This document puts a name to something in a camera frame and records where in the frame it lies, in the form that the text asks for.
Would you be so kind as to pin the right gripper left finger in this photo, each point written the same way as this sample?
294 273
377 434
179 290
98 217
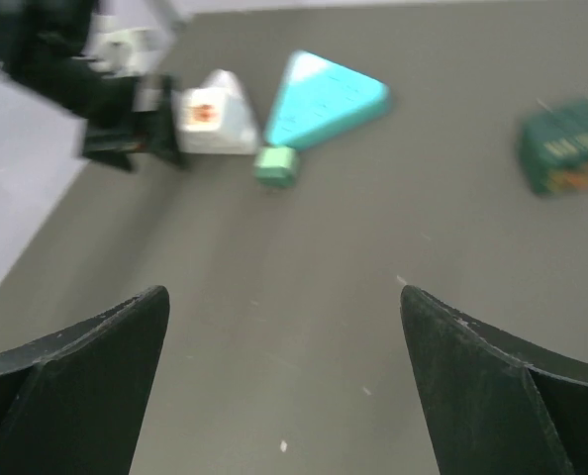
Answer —
73 401

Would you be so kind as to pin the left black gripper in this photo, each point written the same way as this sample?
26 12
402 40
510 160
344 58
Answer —
41 49

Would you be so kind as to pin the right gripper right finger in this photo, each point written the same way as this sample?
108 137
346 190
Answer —
493 402

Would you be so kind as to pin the white tiger cube plug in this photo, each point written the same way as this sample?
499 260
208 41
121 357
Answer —
199 115

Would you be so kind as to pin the white triangular power strip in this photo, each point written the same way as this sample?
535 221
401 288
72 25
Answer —
238 133

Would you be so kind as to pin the mint green small plug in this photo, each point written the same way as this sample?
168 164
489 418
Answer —
276 166

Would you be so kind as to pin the teal triangular power strip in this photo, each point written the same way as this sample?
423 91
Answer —
318 99

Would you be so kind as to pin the dark green cube plug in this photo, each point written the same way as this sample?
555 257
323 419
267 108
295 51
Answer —
553 148

